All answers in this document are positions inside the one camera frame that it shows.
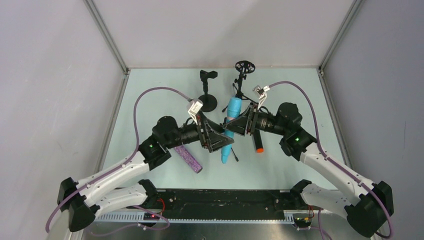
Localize blue microphone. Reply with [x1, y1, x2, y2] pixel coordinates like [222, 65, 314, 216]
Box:
[221, 96, 242, 164]

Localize small black tripod stand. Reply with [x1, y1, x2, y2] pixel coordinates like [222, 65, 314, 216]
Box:
[231, 148, 239, 162]

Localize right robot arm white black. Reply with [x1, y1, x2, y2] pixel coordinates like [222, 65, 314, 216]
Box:
[224, 102, 394, 239]

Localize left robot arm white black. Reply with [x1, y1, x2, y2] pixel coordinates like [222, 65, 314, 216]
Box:
[57, 112, 234, 232]

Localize black round base mic stand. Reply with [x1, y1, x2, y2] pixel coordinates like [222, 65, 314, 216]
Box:
[198, 70, 218, 113]

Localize purple glitter microphone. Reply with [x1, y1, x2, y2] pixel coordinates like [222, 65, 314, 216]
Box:
[173, 145, 203, 174]

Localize black microphone orange end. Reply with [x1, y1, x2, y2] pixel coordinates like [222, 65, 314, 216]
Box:
[252, 130, 264, 154]

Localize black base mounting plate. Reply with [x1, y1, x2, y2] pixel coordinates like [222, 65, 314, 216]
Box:
[140, 189, 306, 221]

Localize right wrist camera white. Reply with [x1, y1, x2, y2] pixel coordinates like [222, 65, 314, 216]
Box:
[252, 85, 270, 109]

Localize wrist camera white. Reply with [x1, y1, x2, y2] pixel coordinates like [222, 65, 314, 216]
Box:
[252, 85, 270, 109]
[187, 98, 204, 125]

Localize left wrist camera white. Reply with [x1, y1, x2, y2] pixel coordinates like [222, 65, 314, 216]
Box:
[187, 98, 204, 125]

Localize black tripod shock mount stand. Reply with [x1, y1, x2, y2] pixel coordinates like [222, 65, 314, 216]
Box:
[222, 60, 261, 118]

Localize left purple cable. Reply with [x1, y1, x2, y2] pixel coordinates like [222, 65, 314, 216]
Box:
[44, 86, 194, 234]

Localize grey slotted cable duct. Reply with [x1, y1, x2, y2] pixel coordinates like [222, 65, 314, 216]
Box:
[86, 211, 296, 225]

